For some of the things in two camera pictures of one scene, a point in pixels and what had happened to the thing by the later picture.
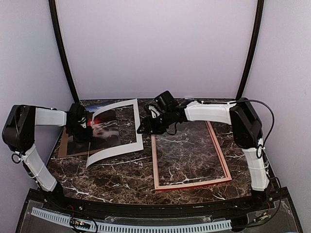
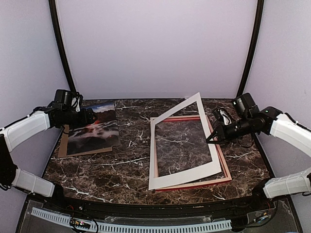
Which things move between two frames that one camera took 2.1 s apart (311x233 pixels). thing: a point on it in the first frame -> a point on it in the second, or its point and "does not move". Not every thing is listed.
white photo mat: x=116 y=151 -> x=204 y=169
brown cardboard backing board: x=63 y=146 does not move
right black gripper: x=146 y=121 -> x=223 y=135
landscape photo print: x=107 y=127 does not move
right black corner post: x=258 y=23 does not move
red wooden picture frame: x=222 y=158 does not move
